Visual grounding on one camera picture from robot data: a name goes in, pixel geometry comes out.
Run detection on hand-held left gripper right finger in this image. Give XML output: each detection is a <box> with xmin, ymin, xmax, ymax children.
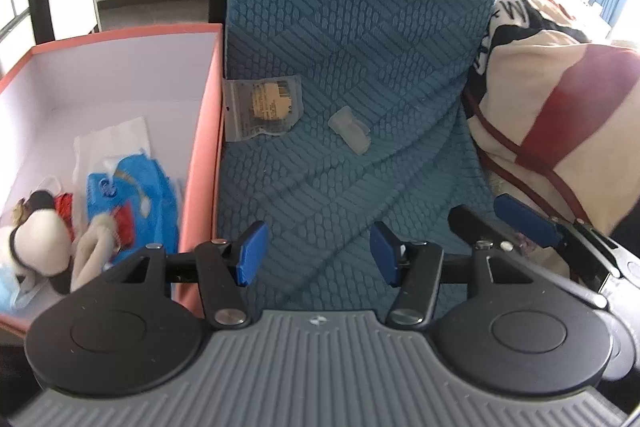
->
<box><xmin>370</xmin><ymin>223</ymin><xmax>533</xmax><ymax>327</ymax></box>

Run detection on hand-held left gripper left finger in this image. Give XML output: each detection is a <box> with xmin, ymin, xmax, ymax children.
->
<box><xmin>107</xmin><ymin>221</ymin><xmax>269</xmax><ymax>328</ymax></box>

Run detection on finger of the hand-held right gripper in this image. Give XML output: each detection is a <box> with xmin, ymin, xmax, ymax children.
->
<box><xmin>494</xmin><ymin>194</ymin><xmax>577</xmax><ymax>250</ymax></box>
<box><xmin>447</xmin><ymin>205</ymin><xmax>501</xmax><ymax>249</ymax></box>

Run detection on pink cardboard box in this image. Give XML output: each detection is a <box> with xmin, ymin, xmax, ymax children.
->
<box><xmin>0</xmin><ymin>23</ymin><xmax>226</xmax><ymax>339</ymax></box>

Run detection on beige plush toy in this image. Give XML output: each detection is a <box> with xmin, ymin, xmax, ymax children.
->
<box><xmin>70</xmin><ymin>213</ymin><xmax>119</xmax><ymax>291</ymax></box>

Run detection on black and white plush toy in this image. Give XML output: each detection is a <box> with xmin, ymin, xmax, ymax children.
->
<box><xmin>0</xmin><ymin>189</ymin><xmax>76</xmax><ymax>296</ymax></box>

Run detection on clear plastic piece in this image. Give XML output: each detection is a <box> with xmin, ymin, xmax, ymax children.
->
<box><xmin>327</xmin><ymin>106</ymin><xmax>372</xmax><ymax>156</ymax></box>

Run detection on red and cream striped quilt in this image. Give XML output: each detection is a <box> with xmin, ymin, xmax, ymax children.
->
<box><xmin>462</xmin><ymin>0</ymin><xmax>640</xmax><ymax>268</ymax></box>

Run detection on clear zip bag with tan item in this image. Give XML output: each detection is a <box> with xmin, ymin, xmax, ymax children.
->
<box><xmin>222</xmin><ymin>74</ymin><xmax>304</xmax><ymax>143</ymax></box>

